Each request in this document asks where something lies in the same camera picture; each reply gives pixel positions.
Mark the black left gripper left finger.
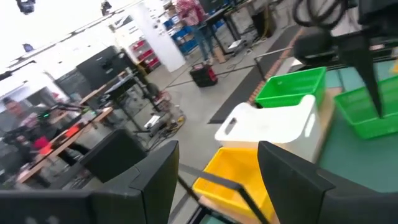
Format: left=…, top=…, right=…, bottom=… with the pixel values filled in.
left=129, top=139, right=180, bottom=224

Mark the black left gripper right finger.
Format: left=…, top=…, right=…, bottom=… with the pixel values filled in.
left=257, top=140, right=336, bottom=224

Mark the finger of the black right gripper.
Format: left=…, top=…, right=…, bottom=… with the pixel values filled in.
left=338, top=30, right=386, bottom=119

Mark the green plastic mesh basket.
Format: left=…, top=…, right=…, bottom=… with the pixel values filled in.
left=254, top=66, right=328, bottom=110
left=333, top=75, right=398, bottom=141

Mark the yellow plastic mesh basket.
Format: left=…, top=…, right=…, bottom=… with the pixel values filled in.
left=192, top=146, right=279, bottom=222

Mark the white plastic bin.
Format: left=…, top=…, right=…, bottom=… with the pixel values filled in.
left=213, top=94, right=325, bottom=163

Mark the wooden workbench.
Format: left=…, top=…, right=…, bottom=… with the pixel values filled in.
left=15, top=106, right=115, bottom=185

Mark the red and black box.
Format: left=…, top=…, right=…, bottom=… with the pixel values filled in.
left=188, top=61, right=219, bottom=88

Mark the person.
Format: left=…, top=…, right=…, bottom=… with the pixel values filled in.
left=0, top=96, right=43, bottom=175
left=174, top=0, right=216, bottom=65

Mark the rack with blue bins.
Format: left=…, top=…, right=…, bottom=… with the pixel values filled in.
left=163, top=18, right=200, bottom=56

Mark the rack with red bins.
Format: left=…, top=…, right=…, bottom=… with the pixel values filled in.
left=129, top=39, right=162, bottom=72

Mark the black cabinet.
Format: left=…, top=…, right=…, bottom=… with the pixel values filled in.
left=75, top=45, right=133, bottom=91

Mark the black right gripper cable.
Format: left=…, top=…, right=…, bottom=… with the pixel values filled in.
left=292, top=0, right=351, bottom=29

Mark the wooden shelf with black frame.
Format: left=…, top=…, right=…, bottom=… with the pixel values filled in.
left=177, top=46, right=345, bottom=224

